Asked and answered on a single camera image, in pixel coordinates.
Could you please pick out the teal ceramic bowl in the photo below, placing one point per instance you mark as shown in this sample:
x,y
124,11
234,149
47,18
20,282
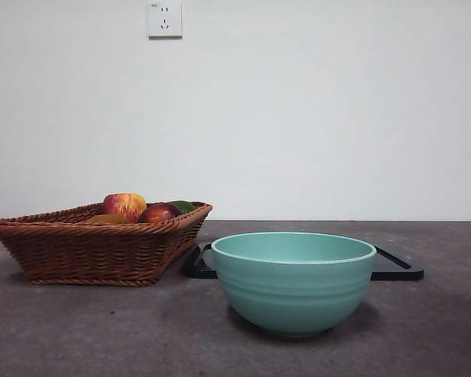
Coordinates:
x,y
294,298

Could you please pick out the brown kiwi fruit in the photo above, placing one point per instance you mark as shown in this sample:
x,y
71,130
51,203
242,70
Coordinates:
x,y
106,219

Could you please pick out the green avocado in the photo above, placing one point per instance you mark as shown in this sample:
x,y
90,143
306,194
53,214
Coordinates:
x,y
185,206

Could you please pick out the dark red plum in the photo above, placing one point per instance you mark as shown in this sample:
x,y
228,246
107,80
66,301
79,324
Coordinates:
x,y
159,214

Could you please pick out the red yellow apple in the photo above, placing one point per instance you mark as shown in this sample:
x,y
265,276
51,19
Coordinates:
x,y
123,204

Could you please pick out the brown wicker basket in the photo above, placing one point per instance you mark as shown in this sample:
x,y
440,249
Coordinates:
x,y
90,255

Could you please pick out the black rectangular tray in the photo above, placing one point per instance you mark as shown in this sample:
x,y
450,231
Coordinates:
x,y
396,265

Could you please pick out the white wall socket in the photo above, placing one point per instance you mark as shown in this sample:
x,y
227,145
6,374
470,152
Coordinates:
x,y
165,21

